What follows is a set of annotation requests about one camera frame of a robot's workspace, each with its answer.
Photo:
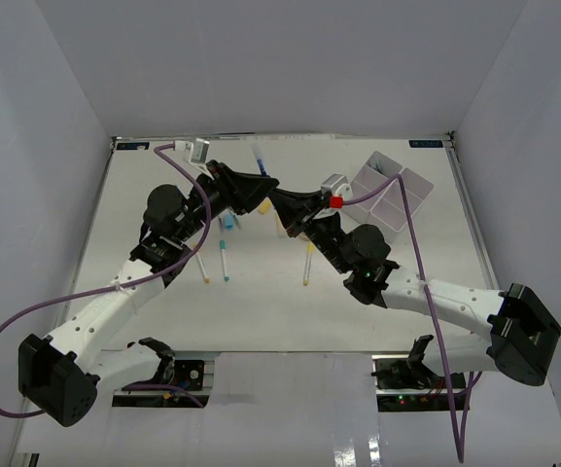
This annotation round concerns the teal tipped white pen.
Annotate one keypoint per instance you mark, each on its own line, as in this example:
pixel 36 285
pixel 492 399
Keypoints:
pixel 224 260

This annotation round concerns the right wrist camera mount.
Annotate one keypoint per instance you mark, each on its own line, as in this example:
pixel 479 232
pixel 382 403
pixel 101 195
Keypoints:
pixel 339 189

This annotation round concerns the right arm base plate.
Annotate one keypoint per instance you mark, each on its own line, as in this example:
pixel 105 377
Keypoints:
pixel 403 384

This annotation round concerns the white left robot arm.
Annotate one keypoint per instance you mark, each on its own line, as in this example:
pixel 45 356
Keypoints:
pixel 63 372

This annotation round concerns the white divided organizer box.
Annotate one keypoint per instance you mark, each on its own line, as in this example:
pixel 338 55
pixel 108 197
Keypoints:
pixel 386 209

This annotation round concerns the blue pen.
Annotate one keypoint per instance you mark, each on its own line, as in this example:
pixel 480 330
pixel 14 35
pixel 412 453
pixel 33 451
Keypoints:
pixel 257 152

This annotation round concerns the orange tipped white pen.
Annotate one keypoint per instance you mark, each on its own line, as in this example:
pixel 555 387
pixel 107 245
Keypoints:
pixel 202 268

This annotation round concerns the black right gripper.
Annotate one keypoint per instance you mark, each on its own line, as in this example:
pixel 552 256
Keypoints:
pixel 298 206

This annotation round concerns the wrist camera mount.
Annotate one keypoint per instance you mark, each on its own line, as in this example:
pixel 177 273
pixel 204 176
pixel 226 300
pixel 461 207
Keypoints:
pixel 339 189
pixel 195 152

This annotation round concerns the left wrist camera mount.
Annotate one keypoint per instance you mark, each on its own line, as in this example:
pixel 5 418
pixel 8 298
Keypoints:
pixel 195 152

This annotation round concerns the yellow tipped white pen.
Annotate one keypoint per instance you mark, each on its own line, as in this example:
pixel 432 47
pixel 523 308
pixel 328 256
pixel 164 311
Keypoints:
pixel 307 264

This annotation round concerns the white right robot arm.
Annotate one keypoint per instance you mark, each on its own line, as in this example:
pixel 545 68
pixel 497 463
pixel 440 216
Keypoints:
pixel 508 331

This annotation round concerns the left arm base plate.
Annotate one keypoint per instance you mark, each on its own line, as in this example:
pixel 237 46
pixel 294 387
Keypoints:
pixel 191 385

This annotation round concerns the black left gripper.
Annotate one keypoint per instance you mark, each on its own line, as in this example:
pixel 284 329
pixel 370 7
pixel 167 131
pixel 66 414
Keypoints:
pixel 243 191

